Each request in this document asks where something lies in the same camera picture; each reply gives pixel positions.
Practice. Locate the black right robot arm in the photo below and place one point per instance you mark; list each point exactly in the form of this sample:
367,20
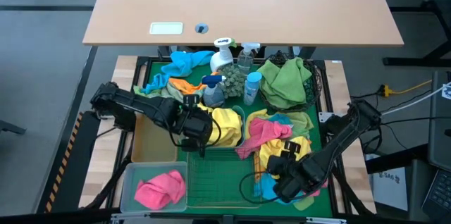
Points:
334,146

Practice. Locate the grey computer case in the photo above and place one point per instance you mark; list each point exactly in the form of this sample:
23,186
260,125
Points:
440,122

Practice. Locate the orange microfiber towel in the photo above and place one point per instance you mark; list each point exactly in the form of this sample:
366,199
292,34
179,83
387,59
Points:
185,86
258,167

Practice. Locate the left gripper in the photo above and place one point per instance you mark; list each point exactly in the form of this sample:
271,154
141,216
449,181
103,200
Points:
194,125

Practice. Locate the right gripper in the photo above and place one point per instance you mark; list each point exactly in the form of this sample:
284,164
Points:
296,178

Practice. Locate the black desk frame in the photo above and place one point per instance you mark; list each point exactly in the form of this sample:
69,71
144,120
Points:
433,5

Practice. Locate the green chenille duster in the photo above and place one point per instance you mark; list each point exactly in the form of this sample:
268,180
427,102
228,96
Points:
232,81

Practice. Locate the clear spray bottle white trigger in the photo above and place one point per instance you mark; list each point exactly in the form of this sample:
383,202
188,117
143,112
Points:
246,62

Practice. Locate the green table mat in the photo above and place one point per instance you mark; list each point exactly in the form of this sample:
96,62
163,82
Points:
322,206

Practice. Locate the black hazard-striped base plate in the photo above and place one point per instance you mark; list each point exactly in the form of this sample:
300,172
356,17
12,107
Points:
70,167

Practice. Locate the pink microfiber towel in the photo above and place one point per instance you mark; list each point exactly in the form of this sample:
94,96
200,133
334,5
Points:
322,185
264,134
158,190

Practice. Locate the white labelled box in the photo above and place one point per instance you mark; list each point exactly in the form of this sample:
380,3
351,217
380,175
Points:
391,185

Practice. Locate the black keyboard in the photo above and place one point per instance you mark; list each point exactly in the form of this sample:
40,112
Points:
438,192

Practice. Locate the grey spray bottle blue trigger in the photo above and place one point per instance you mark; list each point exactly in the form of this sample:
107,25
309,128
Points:
213,97

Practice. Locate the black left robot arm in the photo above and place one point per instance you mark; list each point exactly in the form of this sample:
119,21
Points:
134,106

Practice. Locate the white spray bottle green trigger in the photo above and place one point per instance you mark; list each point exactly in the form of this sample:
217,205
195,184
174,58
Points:
222,58

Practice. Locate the silver camera rail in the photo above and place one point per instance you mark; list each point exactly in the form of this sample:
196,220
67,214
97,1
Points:
225,218

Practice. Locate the light blue capped bottle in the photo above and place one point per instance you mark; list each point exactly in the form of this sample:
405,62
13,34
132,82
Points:
252,88

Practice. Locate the teal plastic bin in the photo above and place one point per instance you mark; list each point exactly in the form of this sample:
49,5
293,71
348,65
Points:
243,125

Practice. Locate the clear plastic bin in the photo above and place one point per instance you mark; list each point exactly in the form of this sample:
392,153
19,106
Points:
155,169

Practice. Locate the light wooden desk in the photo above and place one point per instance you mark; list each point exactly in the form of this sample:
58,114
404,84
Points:
246,5

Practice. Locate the white metal bracket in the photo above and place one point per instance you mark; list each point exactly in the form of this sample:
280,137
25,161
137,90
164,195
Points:
325,116

